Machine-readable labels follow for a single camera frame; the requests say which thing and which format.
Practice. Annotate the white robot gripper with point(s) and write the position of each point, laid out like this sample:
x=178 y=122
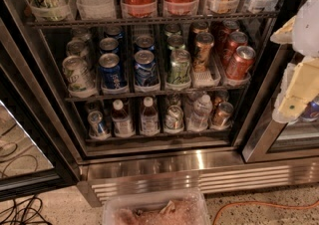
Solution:
x=307 y=33

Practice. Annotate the blue can behind right door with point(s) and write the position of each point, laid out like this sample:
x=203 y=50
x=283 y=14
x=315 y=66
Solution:
x=311 y=112

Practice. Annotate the red can front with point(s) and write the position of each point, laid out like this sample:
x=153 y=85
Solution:
x=240 y=62

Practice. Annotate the red can middle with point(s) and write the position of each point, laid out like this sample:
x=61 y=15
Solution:
x=233 y=41

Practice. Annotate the copper can bottom shelf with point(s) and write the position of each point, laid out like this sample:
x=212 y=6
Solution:
x=222 y=115

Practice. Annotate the gold brown can front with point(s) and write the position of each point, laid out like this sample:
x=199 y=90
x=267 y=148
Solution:
x=203 y=44

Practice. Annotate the clear water bottle bottom shelf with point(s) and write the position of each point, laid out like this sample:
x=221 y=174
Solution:
x=200 y=112

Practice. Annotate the silver can bottom shelf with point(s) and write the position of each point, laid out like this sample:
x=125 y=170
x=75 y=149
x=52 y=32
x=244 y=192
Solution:
x=173 y=120

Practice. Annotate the stainless steel fridge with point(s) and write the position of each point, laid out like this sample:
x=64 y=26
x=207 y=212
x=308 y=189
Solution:
x=251 y=153

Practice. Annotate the blue Pepsi can front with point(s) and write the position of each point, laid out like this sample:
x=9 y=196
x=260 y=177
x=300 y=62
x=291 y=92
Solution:
x=112 y=73

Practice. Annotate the blue can bottom shelf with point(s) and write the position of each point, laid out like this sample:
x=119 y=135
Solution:
x=98 y=125

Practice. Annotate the white green can front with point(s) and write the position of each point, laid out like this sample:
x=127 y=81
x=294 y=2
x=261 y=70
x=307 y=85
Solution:
x=80 y=81

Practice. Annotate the open glass fridge door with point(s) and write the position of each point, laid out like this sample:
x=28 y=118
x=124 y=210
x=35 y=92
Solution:
x=20 y=142

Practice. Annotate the brown juice bottle right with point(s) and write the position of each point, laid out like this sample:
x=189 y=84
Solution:
x=149 y=117

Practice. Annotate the brown juice bottle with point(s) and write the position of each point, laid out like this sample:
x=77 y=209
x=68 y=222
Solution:
x=149 y=117
x=122 y=120

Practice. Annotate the brown juice bottle left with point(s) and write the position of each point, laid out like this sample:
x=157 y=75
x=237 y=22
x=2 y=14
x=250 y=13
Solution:
x=122 y=120

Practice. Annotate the clear plastic bin on floor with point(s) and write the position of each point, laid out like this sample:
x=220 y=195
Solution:
x=171 y=207

